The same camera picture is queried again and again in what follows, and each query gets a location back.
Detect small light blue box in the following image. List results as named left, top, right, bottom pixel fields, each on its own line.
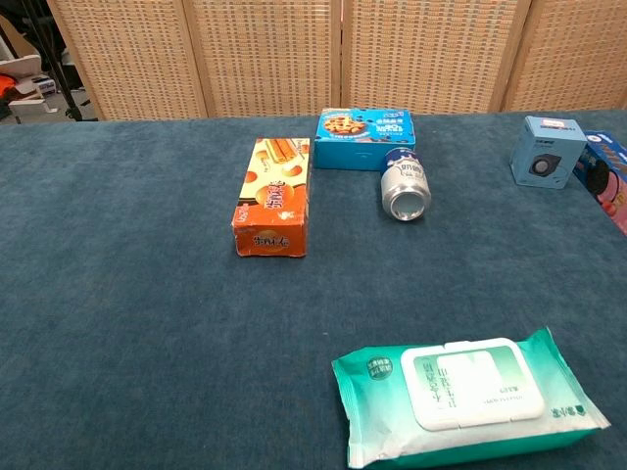
left=508, top=116, right=588, bottom=187

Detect orange biscuit box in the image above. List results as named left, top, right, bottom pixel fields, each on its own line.
left=231, top=137, right=313, bottom=259

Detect blue pink snack package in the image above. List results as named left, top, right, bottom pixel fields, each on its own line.
left=571, top=129, right=627, bottom=226

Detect silver blue milk can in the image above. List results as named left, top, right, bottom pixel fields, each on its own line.
left=380, top=147, right=431, bottom=222

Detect wooden rattan folding screen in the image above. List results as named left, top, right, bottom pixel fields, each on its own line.
left=46, top=0, right=627, bottom=121

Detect blue felt table mat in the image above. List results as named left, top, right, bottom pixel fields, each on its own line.
left=0, top=110, right=627, bottom=470

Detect green wet wipes pack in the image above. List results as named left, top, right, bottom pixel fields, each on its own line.
left=331, top=326, right=611, bottom=470

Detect black tripod stand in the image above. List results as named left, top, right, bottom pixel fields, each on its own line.
left=24, top=0, right=84, bottom=121

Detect white cardboard boxes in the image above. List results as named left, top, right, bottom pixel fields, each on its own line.
left=0, top=53, right=61, bottom=124

